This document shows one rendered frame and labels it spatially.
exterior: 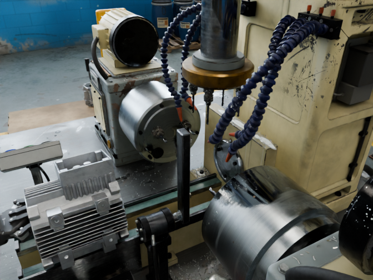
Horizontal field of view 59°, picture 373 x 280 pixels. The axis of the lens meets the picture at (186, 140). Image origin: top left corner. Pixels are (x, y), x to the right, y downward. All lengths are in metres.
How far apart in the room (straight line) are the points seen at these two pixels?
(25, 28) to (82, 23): 0.93
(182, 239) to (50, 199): 0.40
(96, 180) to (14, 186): 0.66
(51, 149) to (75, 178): 0.28
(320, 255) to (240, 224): 0.16
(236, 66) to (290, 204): 0.34
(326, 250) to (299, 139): 0.40
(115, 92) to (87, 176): 0.51
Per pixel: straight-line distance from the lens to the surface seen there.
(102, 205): 0.77
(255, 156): 0.90
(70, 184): 0.79
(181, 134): 0.69
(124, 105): 1.17
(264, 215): 0.66
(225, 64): 0.78
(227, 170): 1.03
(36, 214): 0.78
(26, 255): 0.99
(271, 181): 0.71
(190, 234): 1.01
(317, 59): 0.85
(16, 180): 1.44
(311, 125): 0.90
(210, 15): 0.78
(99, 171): 0.80
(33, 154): 1.05
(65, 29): 6.39
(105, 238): 0.81
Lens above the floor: 1.59
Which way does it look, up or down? 31 degrees down
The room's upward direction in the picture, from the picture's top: straight up
